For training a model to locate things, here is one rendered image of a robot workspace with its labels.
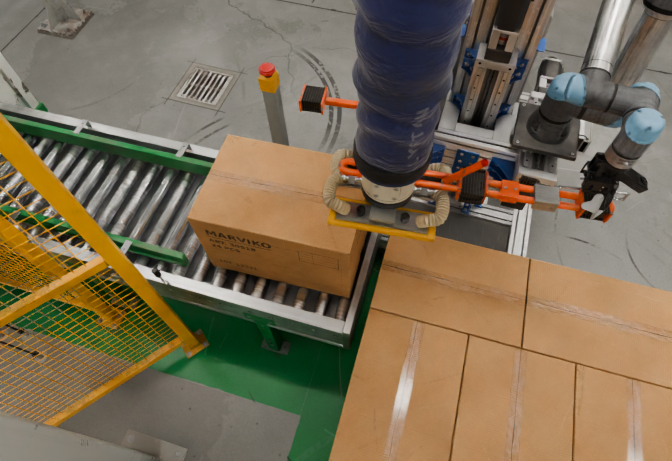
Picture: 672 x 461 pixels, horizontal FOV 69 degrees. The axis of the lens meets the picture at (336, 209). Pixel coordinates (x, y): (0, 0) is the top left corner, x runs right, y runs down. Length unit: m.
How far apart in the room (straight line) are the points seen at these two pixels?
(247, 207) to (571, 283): 1.34
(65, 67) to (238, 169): 2.51
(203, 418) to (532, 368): 1.47
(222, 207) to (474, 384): 1.13
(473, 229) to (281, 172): 1.18
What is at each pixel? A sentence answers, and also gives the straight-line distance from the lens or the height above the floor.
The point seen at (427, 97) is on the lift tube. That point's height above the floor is 1.62.
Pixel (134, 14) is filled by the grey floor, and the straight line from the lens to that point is 4.45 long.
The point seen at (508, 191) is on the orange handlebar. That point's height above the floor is 1.22.
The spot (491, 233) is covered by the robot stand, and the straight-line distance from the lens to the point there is 2.63.
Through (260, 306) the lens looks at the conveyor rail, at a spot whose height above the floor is 0.59.
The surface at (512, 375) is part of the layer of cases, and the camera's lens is 2.02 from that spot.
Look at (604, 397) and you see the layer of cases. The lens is 2.12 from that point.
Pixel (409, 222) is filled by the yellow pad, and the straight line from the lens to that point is 1.54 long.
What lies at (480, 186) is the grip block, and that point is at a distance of 1.50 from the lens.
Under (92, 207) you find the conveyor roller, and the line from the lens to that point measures 2.51.
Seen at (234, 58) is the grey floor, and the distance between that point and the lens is 3.80.
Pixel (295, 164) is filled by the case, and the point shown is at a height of 0.95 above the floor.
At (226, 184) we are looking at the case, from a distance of 1.84.
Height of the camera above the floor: 2.42
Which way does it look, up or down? 58 degrees down
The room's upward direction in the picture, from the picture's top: 3 degrees counter-clockwise
